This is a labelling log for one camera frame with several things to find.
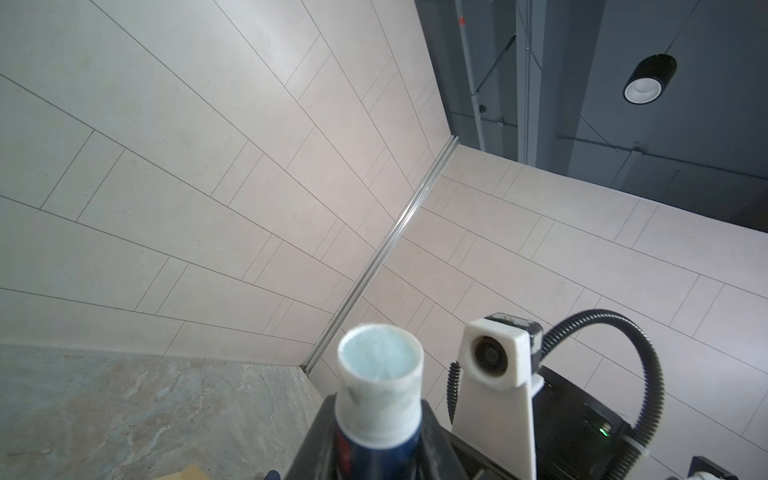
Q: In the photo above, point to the white glue stick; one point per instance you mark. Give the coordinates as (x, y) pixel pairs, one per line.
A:
(378, 410)

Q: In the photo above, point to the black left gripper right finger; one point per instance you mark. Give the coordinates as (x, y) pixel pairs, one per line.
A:
(436, 458)

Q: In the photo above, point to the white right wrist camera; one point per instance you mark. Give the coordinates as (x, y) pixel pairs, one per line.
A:
(499, 356)

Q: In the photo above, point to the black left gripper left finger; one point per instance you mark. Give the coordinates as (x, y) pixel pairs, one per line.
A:
(316, 458)

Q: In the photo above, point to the black ceiling pendant lamp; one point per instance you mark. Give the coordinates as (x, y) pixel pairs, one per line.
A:
(650, 79)

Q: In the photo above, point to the grey ceiling pipe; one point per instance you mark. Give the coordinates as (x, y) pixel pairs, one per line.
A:
(461, 20)

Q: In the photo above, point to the right aluminium corner post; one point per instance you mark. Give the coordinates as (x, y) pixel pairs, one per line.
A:
(382, 253)

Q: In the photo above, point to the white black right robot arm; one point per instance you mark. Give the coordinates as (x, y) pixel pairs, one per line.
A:
(577, 436)

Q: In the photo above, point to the tan kraft envelope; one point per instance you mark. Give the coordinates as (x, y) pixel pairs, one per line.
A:
(190, 472)

